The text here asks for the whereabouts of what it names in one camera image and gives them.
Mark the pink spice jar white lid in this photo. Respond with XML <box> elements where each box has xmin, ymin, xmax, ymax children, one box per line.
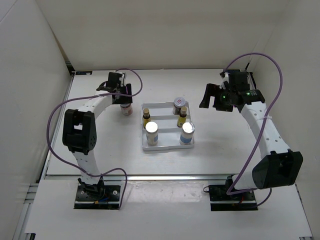
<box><xmin>120</xmin><ymin>103</ymin><xmax>133</xmax><ymax>116</ymax></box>

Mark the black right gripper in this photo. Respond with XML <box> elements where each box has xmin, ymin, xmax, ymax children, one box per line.
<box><xmin>199</xmin><ymin>83</ymin><xmax>235</xmax><ymax>112</ymax></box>

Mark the white can beige label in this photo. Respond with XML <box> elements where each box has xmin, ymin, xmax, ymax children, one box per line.
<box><xmin>145</xmin><ymin>121</ymin><xmax>159</xmax><ymax>146</ymax></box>

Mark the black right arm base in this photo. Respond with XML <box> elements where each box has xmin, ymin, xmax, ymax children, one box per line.
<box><xmin>203</xmin><ymin>185</ymin><xmax>258</xmax><ymax>212</ymax></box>

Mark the yellow bottle tan cap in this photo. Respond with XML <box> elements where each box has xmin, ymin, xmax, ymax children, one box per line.
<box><xmin>142</xmin><ymin>108</ymin><xmax>151</xmax><ymax>129</ymax></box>

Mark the white can blue label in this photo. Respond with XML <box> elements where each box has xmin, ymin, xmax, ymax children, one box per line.
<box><xmin>179</xmin><ymin>122</ymin><xmax>195</xmax><ymax>145</ymax></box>

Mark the brown spice jar white lid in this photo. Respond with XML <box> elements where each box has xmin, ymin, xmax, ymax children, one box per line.
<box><xmin>172</xmin><ymin>97</ymin><xmax>186</xmax><ymax>115</ymax></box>

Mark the yellow bottle brown cap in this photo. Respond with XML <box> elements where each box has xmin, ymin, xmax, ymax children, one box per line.
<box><xmin>177</xmin><ymin>106</ymin><xmax>188</xmax><ymax>128</ymax></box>

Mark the white stepped organizer tray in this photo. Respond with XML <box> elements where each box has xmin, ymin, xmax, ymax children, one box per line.
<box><xmin>140</xmin><ymin>101</ymin><xmax>195</xmax><ymax>151</ymax></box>

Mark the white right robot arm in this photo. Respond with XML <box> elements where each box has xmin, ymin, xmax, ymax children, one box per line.
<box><xmin>199</xmin><ymin>71</ymin><xmax>303</xmax><ymax>200</ymax></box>

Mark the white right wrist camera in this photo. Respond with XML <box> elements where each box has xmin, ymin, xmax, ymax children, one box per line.
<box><xmin>220</xmin><ymin>72</ymin><xmax>230</xmax><ymax>90</ymax></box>

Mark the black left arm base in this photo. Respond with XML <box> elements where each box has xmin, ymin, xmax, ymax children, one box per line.
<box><xmin>73</xmin><ymin>183</ymin><xmax>123</xmax><ymax>210</ymax></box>

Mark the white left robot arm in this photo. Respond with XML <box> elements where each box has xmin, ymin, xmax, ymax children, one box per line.
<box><xmin>62</xmin><ymin>72</ymin><xmax>133</xmax><ymax>200</ymax></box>

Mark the aluminium front rail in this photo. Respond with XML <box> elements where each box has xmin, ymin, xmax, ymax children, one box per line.
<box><xmin>44</xmin><ymin>174</ymin><xmax>228</xmax><ymax>181</ymax></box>

